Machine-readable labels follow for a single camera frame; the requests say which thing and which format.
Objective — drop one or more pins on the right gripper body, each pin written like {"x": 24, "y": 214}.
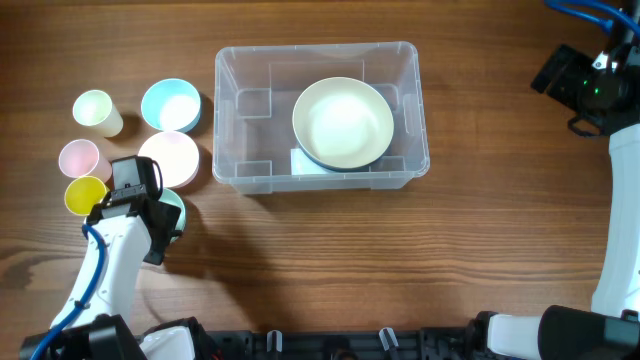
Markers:
{"x": 565, "y": 74}

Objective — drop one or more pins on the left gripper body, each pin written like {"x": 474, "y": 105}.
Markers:
{"x": 165, "y": 231}

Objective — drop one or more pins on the mint green plastic bowl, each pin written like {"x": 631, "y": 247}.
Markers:
{"x": 173, "y": 212}

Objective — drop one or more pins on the pink plastic bowl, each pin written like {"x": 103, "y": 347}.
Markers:
{"x": 177, "y": 155}

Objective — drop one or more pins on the light blue plastic bowl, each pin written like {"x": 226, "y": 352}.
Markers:
{"x": 171, "y": 104}

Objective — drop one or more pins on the beige plastic plate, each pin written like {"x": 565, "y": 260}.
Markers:
{"x": 342, "y": 122}

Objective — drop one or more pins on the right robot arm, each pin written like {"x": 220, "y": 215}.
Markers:
{"x": 610, "y": 329}

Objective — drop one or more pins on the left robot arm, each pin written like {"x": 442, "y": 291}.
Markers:
{"x": 122, "y": 233}

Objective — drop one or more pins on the clear plastic storage container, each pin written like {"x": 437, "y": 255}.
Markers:
{"x": 255, "y": 148}

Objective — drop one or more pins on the yellow plastic cup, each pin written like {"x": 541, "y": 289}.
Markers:
{"x": 83, "y": 193}

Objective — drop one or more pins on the pink plastic cup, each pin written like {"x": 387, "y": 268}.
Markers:
{"x": 82, "y": 157}

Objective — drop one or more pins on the cream plastic cup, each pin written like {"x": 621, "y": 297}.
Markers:
{"x": 95, "y": 110}

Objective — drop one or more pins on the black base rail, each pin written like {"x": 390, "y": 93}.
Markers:
{"x": 423, "y": 344}

